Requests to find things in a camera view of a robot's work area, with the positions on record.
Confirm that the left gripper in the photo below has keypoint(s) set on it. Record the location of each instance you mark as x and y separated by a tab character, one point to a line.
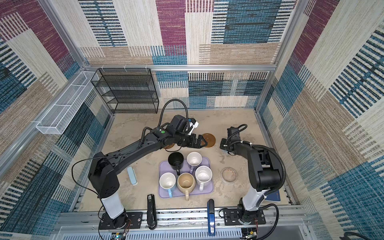
193	142

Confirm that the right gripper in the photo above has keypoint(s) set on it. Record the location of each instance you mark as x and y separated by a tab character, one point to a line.
222	146

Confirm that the white mug purple outside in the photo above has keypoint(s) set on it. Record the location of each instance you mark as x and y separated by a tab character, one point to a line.
194	160

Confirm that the black mug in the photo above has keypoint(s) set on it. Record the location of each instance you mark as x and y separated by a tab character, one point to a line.
176	161

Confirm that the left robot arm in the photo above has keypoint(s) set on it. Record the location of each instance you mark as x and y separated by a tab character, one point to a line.
104	169

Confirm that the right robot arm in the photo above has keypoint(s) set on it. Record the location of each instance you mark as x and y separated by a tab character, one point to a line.
266	171

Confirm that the brown wooden round coaster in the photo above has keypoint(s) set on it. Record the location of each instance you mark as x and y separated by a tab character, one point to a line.
210	140

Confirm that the beige mug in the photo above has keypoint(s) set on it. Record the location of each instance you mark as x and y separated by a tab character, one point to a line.
186	184

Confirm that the lilac plastic tray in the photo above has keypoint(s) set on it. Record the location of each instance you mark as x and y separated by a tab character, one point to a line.
165	167

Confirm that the blue stapler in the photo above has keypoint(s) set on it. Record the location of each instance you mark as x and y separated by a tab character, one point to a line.
211	217

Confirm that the dark blue booklet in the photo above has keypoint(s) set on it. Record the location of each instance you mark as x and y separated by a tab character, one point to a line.
274	197

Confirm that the light blue case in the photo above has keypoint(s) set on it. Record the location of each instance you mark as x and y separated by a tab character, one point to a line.
132	176

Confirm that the black stapler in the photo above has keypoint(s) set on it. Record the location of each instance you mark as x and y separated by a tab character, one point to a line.
151	212

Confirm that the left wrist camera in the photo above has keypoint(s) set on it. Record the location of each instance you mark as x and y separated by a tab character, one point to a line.
191	125

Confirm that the white mug blue handle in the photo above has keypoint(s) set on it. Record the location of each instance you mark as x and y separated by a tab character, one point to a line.
167	183

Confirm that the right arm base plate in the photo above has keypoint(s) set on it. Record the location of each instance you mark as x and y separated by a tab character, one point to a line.
233	217

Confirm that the black wire mesh shelf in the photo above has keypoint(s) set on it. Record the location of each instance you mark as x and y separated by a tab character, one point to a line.
127	91

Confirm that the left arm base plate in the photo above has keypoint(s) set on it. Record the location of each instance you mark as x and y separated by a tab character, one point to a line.
130	220

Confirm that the white wire wall basket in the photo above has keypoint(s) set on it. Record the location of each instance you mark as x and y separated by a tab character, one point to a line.
60	115

